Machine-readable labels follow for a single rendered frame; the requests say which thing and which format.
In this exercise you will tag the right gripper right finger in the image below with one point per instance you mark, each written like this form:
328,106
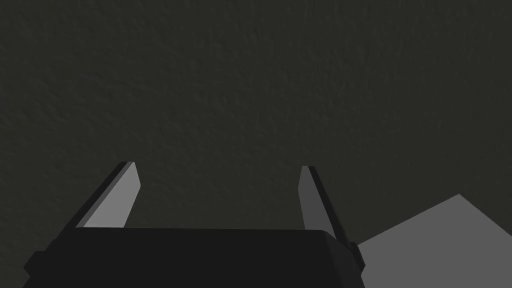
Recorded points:
316,204

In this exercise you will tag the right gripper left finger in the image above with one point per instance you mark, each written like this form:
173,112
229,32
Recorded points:
114,202

